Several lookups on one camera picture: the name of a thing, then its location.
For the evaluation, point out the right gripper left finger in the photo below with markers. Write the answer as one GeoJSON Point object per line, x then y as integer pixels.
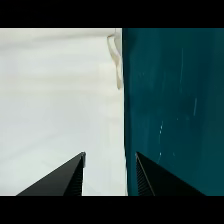
{"type": "Point", "coordinates": [66, 181]}

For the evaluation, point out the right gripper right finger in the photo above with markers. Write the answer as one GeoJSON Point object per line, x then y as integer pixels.
{"type": "Point", "coordinates": [156, 183]}

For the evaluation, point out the white garment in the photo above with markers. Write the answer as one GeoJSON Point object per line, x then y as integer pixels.
{"type": "Point", "coordinates": [50, 100]}

